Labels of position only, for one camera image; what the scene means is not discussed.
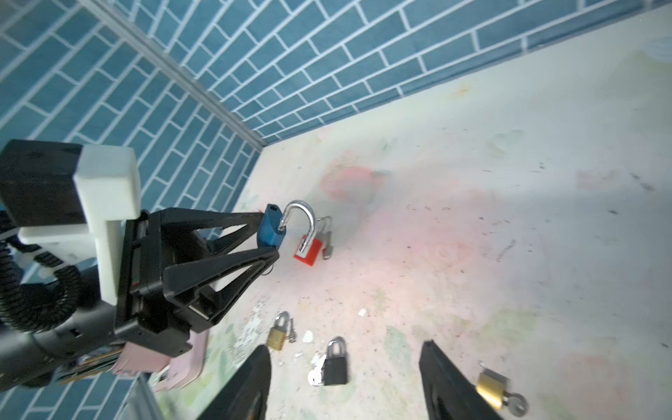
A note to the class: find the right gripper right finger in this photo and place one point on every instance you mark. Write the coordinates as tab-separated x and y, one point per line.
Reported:
448	393

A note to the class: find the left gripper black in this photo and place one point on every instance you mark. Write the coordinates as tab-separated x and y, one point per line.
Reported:
164	293

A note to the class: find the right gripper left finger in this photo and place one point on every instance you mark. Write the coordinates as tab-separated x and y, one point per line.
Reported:
246	394

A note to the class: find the large brass padlock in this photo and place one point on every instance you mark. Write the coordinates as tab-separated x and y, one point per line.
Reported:
281	332

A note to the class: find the blue padlock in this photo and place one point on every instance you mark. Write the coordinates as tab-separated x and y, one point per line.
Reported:
272	230

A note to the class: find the black padlock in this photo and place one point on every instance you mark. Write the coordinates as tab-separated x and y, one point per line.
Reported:
333	369

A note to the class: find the red padlock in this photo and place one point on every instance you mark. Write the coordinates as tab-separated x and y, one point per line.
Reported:
317	245

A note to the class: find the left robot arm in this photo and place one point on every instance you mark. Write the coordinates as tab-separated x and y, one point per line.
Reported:
46	326

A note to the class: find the silver loose key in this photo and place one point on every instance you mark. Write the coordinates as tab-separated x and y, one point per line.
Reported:
328	248

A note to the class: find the small brass padlock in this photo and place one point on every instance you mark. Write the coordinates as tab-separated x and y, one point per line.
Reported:
494	389

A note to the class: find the pink pencil case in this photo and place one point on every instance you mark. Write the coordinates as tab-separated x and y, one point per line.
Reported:
170	373

